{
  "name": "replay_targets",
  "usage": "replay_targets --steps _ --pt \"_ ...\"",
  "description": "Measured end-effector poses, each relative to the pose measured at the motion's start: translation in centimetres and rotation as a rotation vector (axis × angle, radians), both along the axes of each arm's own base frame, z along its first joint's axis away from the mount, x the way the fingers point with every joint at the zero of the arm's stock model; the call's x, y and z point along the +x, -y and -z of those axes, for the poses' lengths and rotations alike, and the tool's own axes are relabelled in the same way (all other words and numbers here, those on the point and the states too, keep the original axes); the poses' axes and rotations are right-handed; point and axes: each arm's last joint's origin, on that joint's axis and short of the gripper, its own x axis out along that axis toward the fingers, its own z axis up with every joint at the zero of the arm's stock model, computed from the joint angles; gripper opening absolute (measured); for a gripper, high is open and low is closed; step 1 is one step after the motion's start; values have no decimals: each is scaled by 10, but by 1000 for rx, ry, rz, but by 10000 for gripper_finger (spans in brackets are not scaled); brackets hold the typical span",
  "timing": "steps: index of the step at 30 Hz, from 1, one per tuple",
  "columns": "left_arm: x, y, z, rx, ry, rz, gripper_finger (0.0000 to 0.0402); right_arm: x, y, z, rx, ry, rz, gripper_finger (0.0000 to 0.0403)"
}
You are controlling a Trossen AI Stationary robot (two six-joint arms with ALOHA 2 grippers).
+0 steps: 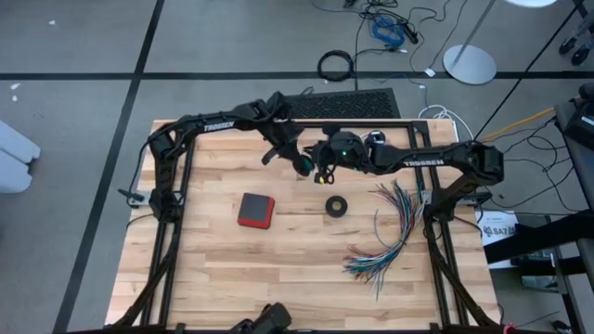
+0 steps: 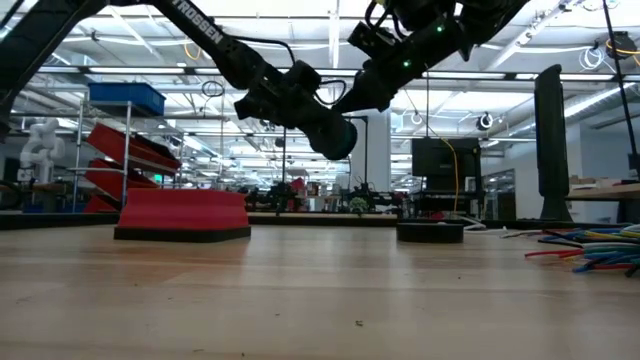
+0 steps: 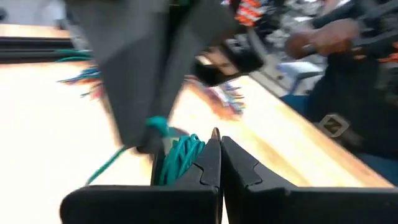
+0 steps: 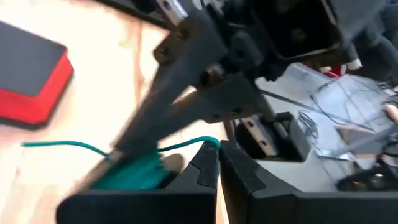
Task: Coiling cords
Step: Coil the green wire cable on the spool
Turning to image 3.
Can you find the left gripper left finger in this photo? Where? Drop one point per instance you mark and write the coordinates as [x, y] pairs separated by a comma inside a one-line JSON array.
[[155, 205]]

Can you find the shelf of small parts bins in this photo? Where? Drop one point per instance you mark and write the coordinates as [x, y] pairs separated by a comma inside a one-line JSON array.
[[250, 12]]

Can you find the person's hand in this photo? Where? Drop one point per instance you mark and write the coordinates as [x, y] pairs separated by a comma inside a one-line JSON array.
[[326, 37]]

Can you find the blue grey office chair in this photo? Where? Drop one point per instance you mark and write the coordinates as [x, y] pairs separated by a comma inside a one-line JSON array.
[[298, 70]]

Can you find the black plastic spool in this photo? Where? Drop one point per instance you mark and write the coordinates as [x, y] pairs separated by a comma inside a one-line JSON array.
[[157, 168]]

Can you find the person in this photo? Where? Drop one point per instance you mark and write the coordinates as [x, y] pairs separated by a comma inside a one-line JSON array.
[[357, 102]]

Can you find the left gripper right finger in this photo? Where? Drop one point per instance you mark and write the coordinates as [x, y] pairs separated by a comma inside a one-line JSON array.
[[280, 205]]

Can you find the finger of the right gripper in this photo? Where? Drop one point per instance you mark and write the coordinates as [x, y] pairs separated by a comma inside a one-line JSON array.
[[192, 40], [130, 68]]

